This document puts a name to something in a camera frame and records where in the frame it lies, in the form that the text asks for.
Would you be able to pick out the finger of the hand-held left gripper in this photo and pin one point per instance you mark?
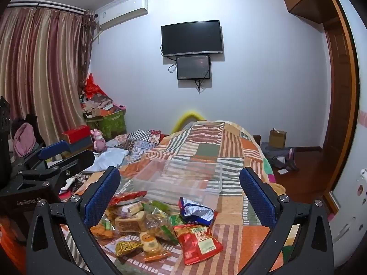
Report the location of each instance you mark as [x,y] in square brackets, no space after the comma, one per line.
[54,149]
[74,163]

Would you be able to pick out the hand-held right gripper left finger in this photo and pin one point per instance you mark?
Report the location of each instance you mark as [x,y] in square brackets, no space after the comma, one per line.
[100,196]

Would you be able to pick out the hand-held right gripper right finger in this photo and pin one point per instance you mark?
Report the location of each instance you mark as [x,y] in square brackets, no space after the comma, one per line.
[255,196]

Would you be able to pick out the orange cube snack packet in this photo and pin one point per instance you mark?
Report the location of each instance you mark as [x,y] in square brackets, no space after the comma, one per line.
[100,230]

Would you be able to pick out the small beige cake packet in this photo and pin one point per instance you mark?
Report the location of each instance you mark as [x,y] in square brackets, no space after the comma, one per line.
[133,207]

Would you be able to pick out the beige brown bread packet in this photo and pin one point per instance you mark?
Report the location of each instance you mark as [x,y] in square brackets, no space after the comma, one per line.
[129,223]

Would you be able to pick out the clear green striped snack packet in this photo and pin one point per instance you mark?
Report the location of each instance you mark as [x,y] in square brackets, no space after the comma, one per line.
[160,226]

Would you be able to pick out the round cake packet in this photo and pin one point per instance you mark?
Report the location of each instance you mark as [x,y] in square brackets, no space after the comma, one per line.
[149,243]

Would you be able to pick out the clear plastic container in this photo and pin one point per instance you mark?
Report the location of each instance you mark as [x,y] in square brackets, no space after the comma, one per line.
[183,177]

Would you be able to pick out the orange sausage stick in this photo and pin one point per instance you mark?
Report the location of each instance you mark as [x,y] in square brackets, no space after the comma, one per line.
[157,256]

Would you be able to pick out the dark grey flat box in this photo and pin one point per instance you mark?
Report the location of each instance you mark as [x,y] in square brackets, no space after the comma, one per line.
[83,144]

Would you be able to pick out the red orange chip packet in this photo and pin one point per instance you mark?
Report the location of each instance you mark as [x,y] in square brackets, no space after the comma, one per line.
[126,197]

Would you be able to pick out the red flat box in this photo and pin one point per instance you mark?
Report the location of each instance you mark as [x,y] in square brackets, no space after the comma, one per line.
[77,133]

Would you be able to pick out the pink cloth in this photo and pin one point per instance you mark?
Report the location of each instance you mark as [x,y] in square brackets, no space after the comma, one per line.
[24,141]

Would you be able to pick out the pink plush toy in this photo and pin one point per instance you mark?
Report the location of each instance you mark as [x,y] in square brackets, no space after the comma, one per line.
[99,141]

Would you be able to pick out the pale plastic mailing bag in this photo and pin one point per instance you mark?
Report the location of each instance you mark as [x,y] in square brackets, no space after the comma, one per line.
[110,159]

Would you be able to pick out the white paper scrap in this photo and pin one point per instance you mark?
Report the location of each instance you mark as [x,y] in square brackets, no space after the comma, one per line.
[282,171]

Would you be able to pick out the grey backpack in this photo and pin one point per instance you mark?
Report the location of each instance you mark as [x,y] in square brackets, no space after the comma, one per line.
[276,156]

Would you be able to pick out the green storage box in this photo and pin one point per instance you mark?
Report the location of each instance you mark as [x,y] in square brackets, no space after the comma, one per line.
[111,126]

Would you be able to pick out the green sticks snack packet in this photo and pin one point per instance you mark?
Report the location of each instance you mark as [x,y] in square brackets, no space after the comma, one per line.
[126,246]

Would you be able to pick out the blue white snack packet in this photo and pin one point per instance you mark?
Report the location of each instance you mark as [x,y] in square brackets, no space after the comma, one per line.
[197,210]

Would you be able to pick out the yellow-green plastic ball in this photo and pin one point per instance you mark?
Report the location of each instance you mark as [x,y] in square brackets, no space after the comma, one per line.
[159,205]

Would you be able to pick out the brown cardboard box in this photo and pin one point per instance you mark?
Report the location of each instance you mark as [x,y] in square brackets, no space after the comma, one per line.
[277,139]

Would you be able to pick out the pile of papers and boxes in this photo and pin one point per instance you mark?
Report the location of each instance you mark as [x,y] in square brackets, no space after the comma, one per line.
[99,104]

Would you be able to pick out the checkered patchwork quilt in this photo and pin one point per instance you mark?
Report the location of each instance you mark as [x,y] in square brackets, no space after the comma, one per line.
[137,140]

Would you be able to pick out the striped patchwork blanket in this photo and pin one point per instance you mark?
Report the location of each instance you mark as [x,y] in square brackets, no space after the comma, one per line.
[206,149]

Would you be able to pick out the red plastic bag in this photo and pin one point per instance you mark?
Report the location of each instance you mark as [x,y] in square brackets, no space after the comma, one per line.
[93,87]

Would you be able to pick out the red snack packet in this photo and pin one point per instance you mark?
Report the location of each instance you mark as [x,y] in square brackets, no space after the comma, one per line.
[197,243]

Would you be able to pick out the striped red beige curtain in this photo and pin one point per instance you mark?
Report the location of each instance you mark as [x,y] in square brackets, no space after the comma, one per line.
[43,63]

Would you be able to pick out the white appliance with stickers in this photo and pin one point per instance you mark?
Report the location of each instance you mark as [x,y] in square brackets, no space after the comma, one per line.
[349,220]

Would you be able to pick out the yellow foam tube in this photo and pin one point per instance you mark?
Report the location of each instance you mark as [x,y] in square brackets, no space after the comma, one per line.
[183,117]

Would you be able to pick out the brown wooden door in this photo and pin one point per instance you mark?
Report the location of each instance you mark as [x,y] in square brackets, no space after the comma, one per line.
[339,91]

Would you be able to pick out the white air conditioner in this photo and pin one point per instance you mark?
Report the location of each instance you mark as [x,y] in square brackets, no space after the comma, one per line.
[123,13]

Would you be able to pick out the small black wall monitor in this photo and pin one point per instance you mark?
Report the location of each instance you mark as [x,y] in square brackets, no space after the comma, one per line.
[193,68]

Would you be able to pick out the curtain rail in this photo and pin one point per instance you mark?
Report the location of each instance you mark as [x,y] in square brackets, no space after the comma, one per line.
[46,5]

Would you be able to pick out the large black wall television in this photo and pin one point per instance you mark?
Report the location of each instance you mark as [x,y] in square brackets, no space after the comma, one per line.
[190,37]

